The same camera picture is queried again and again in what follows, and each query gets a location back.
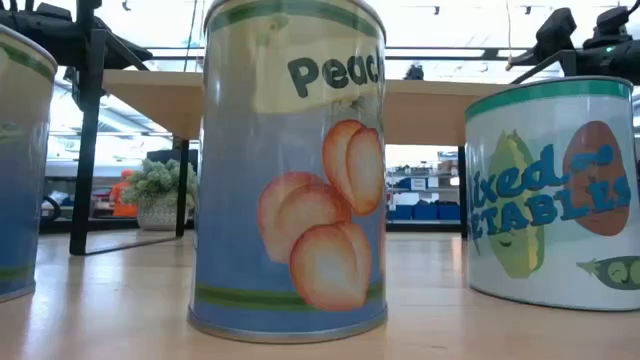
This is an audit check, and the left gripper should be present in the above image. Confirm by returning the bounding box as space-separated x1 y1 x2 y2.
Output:
29 0 154 70

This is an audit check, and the tall peaches tin can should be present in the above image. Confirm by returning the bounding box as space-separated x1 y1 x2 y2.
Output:
0 23 59 304
187 0 389 345

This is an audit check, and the wooden shelf with black legs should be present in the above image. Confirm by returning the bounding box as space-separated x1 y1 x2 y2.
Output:
68 27 577 257

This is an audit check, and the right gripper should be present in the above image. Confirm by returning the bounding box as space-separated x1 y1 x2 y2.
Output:
505 4 632 79

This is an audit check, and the person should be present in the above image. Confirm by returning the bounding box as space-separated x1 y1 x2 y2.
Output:
108 168 140 219

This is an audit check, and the metal storage rack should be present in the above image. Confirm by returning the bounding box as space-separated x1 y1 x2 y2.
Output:
386 148 462 234

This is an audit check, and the black aluminium rig frame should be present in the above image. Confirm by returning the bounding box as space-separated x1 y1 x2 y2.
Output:
38 217 469 235

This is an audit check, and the potted green succulent plant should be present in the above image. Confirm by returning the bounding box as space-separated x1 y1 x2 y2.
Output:
121 157 200 233

